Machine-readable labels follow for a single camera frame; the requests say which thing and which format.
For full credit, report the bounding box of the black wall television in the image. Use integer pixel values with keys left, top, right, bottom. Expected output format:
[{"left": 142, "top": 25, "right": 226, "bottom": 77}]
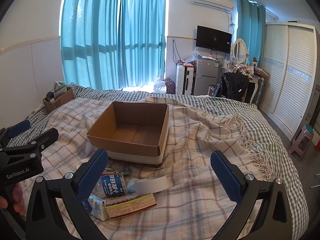
[{"left": 195, "top": 25, "right": 232, "bottom": 54}]

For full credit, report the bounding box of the wide teal curtain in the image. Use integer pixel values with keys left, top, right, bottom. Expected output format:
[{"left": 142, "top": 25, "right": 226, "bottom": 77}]
[{"left": 61, "top": 0, "right": 123, "bottom": 91}]

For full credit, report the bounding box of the plaid fringed blanket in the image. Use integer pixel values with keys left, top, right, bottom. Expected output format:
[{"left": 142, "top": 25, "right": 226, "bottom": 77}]
[{"left": 17, "top": 96, "right": 273, "bottom": 240}]

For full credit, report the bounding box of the dark patterned bag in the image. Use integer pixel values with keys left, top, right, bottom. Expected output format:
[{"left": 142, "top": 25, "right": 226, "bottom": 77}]
[{"left": 162, "top": 78, "right": 177, "bottom": 95}]

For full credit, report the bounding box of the flat brown cardboard box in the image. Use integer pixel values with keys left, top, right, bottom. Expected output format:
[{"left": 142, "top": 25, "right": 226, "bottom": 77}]
[{"left": 255, "top": 68, "right": 271, "bottom": 79}]

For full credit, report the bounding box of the narrow teal curtain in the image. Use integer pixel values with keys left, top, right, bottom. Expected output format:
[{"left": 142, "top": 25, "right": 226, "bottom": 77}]
[{"left": 236, "top": 0, "right": 267, "bottom": 68}]

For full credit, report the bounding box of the floral cloth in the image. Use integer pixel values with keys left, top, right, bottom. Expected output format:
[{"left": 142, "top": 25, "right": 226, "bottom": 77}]
[{"left": 234, "top": 64, "right": 254, "bottom": 77}]

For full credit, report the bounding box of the green white carton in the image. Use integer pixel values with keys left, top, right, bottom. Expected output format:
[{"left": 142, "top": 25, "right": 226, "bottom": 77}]
[{"left": 53, "top": 81, "right": 68, "bottom": 92}]

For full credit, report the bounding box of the grey suitcase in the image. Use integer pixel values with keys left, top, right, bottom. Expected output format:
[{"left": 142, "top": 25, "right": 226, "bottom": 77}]
[{"left": 254, "top": 76, "right": 265, "bottom": 104}]

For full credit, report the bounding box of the silver fridge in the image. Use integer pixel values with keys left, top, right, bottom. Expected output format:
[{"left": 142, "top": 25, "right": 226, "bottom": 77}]
[{"left": 194, "top": 57, "right": 221, "bottom": 96}]

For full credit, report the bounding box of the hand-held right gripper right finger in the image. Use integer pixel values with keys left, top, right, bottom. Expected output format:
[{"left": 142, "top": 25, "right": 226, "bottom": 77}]
[{"left": 210, "top": 150, "right": 293, "bottom": 240}]

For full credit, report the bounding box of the white tape roll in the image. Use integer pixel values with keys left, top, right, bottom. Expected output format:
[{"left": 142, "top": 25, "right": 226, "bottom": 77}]
[{"left": 127, "top": 175, "right": 170, "bottom": 194}]

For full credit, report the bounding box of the green plastic clip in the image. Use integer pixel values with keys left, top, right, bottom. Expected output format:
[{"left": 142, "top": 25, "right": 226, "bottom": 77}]
[{"left": 105, "top": 167, "right": 132, "bottom": 177}]

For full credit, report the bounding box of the oval white mirror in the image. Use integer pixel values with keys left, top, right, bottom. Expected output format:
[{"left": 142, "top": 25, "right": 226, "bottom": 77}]
[{"left": 231, "top": 38, "right": 249, "bottom": 65}]

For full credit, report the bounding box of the person's left hand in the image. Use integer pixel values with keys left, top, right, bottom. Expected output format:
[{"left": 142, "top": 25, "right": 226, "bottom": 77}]
[{"left": 0, "top": 182, "right": 27, "bottom": 217}]

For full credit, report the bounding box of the cotton swab jar blue label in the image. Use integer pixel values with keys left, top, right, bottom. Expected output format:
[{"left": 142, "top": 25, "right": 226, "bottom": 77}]
[{"left": 93, "top": 172, "right": 128, "bottom": 198}]

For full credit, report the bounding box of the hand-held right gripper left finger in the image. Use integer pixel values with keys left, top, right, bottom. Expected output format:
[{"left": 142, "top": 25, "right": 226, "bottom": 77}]
[{"left": 25, "top": 148, "right": 109, "bottom": 240}]

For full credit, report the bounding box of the red yellow medicine box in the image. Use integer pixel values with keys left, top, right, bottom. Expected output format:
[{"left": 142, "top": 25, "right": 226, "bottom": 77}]
[{"left": 105, "top": 193, "right": 158, "bottom": 220}]

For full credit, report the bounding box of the clear plastic bag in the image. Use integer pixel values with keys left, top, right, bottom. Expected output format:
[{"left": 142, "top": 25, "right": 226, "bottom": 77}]
[{"left": 186, "top": 51, "right": 208, "bottom": 63}]

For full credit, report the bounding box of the white louvred wardrobe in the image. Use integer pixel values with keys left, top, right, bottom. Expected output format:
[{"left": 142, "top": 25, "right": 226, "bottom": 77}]
[{"left": 259, "top": 21, "right": 318, "bottom": 142}]

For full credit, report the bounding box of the white dressing table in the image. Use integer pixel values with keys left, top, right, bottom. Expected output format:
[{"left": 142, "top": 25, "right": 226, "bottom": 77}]
[{"left": 221, "top": 64, "right": 262, "bottom": 104}]

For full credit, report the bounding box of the small cardboard box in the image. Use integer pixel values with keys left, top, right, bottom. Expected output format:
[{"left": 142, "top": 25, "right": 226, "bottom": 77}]
[{"left": 42, "top": 88, "right": 75, "bottom": 113}]

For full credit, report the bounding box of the clear water jug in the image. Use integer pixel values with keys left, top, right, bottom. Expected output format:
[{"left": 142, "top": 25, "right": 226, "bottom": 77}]
[{"left": 153, "top": 78, "right": 167, "bottom": 93}]

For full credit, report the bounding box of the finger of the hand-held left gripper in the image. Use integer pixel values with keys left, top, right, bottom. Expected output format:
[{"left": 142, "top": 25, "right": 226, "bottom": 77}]
[
  {"left": 0, "top": 127, "right": 59, "bottom": 157},
  {"left": 0, "top": 119, "right": 31, "bottom": 148}
]

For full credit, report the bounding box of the white ribbed suitcase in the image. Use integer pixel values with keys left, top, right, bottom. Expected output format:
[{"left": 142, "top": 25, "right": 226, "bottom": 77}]
[{"left": 175, "top": 65, "right": 195, "bottom": 95}]

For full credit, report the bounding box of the pink plastic stool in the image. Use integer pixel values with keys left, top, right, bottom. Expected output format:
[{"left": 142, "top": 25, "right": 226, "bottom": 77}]
[{"left": 289, "top": 124, "right": 314, "bottom": 158}]

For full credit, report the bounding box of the white air conditioner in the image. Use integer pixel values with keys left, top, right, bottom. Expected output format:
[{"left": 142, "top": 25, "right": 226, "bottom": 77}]
[{"left": 190, "top": 0, "right": 235, "bottom": 12}]

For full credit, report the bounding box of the chair with black jacket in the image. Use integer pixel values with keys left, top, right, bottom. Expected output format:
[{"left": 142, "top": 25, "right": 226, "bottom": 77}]
[{"left": 212, "top": 72, "right": 250, "bottom": 103}]

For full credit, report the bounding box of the blue white tissue pack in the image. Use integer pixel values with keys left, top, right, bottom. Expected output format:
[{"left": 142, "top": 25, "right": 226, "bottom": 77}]
[{"left": 86, "top": 194, "right": 107, "bottom": 222}]

